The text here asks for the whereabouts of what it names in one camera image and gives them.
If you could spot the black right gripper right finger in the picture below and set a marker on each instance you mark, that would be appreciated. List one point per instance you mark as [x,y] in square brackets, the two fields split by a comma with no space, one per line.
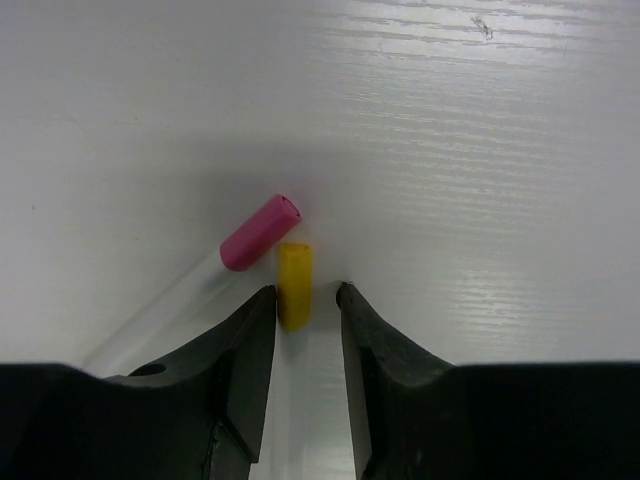
[401,398]

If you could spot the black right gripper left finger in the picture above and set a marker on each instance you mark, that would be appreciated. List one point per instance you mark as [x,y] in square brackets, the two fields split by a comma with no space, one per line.
[198,412]

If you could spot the yellow capped white marker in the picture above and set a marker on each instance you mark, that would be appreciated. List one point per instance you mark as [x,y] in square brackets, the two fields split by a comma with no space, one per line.
[308,427]

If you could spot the pink capped white marker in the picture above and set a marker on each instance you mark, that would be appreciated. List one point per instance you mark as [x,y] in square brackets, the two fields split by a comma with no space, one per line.
[196,287]

